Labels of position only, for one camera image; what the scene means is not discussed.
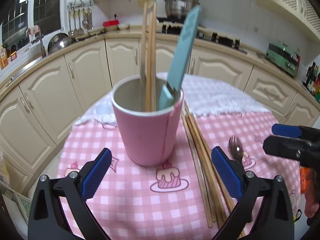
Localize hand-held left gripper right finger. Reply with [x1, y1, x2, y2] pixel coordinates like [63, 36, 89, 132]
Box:
[211, 146, 295, 240]

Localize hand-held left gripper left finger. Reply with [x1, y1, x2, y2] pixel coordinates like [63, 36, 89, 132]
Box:
[28, 147, 113, 240]

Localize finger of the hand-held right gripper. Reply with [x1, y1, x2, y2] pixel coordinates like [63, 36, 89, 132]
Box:
[272, 123, 320, 143]
[263, 135, 320, 168]

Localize wooden chopstick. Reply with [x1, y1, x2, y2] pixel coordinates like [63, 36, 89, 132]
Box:
[190, 114, 246, 238]
[187, 112, 229, 229]
[150, 2, 157, 111]
[180, 109, 215, 228]
[145, 15, 152, 112]
[184, 101, 222, 227]

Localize dark metal spoon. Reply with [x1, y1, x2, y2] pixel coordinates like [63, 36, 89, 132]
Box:
[228, 135, 248, 168]

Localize pink cup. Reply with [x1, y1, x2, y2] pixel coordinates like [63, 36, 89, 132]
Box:
[112, 76, 185, 167]

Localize person's right hand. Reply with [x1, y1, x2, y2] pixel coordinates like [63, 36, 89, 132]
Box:
[304, 170, 320, 219]

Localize orange packet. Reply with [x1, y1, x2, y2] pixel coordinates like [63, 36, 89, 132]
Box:
[300, 167, 311, 195]

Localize pink checkered tablecloth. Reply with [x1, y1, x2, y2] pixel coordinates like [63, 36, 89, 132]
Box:
[56, 111, 304, 240]

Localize group of dark bottles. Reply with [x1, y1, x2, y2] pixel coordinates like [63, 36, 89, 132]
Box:
[302, 62, 320, 97]

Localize green countertop appliance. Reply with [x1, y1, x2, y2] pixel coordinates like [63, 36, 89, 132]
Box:
[265, 42, 301, 77]

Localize white fringed cloth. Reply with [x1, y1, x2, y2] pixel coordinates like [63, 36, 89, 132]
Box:
[72, 72, 272, 131]

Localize cream kitchen base cabinets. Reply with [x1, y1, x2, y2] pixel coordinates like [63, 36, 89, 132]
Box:
[0, 36, 320, 198]

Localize black gas stove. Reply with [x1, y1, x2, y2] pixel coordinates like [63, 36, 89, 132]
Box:
[156, 17, 241, 50]

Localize steel mixing bowl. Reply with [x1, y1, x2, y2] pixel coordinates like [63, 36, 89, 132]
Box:
[47, 33, 76, 53]

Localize steel faucet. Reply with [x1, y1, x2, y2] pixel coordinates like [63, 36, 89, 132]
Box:
[26, 28, 48, 58]

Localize orange snack box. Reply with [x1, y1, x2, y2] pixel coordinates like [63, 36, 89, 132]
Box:
[0, 45, 9, 70]

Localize rack of hanging ladles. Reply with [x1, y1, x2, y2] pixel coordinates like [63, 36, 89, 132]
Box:
[67, 0, 97, 37]

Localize steel cooking pot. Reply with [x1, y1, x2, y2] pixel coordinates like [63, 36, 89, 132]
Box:
[163, 0, 201, 20]

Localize dark window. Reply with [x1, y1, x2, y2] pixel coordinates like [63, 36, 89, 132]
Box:
[0, 0, 62, 48]

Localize teal handled knife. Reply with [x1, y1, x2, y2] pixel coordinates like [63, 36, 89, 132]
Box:
[158, 4, 202, 110]

